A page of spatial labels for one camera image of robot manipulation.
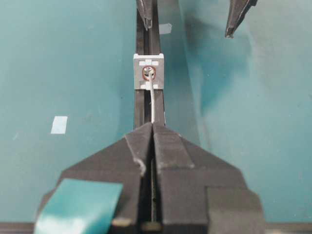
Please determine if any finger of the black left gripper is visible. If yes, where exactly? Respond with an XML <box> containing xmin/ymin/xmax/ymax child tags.
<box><xmin>136</xmin><ymin>0</ymin><xmax>156</xmax><ymax>31</ymax></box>
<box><xmin>225</xmin><ymin>0</ymin><xmax>257</xmax><ymax>38</ymax></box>

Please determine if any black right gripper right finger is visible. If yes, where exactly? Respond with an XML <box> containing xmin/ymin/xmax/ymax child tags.
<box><xmin>153</xmin><ymin>123</ymin><xmax>265</xmax><ymax>234</ymax></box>

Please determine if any thin grey steel wire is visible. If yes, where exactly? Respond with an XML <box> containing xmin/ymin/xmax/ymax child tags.
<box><xmin>149</xmin><ymin>73</ymin><xmax>158</xmax><ymax>125</ymax></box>

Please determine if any long black aluminium rail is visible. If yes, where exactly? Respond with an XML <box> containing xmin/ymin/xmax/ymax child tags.
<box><xmin>134</xmin><ymin>1</ymin><xmax>165</xmax><ymax>128</ymax></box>

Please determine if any grey metal fitting red label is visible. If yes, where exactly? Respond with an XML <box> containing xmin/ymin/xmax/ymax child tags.
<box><xmin>133</xmin><ymin>53</ymin><xmax>164</xmax><ymax>90</ymax></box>

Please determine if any pale tape patch near rail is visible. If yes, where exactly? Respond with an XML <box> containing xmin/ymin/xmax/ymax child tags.
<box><xmin>159</xmin><ymin>23</ymin><xmax>172</xmax><ymax>35</ymax></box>

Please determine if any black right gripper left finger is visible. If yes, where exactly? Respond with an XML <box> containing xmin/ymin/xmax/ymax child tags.
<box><xmin>36</xmin><ymin>123</ymin><xmax>153</xmax><ymax>234</ymax></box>

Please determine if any pale tape patch on table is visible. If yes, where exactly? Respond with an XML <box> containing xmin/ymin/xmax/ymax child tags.
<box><xmin>51</xmin><ymin>116</ymin><xmax>68</xmax><ymax>135</ymax></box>

